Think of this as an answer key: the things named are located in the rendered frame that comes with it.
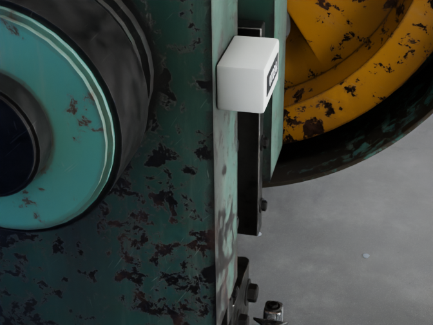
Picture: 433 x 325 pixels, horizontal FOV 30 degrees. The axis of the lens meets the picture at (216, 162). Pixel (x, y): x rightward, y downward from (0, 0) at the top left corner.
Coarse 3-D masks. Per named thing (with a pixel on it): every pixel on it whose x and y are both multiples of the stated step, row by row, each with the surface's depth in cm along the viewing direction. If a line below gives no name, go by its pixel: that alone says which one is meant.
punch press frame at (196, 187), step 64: (128, 0) 62; (192, 0) 61; (256, 0) 91; (192, 64) 63; (192, 128) 66; (128, 192) 71; (192, 192) 69; (0, 256) 78; (64, 256) 76; (128, 256) 74; (192, 256) 73; (0, 320) 83; (64, 320) 80; (128, 320) 78; (192, 320) 77
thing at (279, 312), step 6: (270, 300) 123; (264, 306) 122; (270, 306) 121; (276, 306) 121; (282, 306) 122; (264, 312) 121; (270, 312) 120; (276, 312) 120; (282, 312) 122; (264, 318) 121; (276, 318) 120; (282, 318) 122
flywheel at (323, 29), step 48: (288, 0) 117; (336, 0) 116; (384, 0) 114; (432, 0) 109; (288, 48) 121; (336, 48) 119; (384, 48) 114; (432, 48) 112; (288, 96) 123; (336, 96) 119; (384, 96) 117
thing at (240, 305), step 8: (240, 264) 101; (248, 264) 101; (240, 272) 99; (248, 272) 102; (240, 280) 98; (248, 280) 102; (240, 288) 97; (248, 288) 102; (256, 288) 102; (240, 296) 98; (248, 296) 101; (256, 296) 102; (240, 304) 98; (248, 304) 105; (240, 312) 98; (232, 320) 95; (240, 320) 96; (248, 320) 97
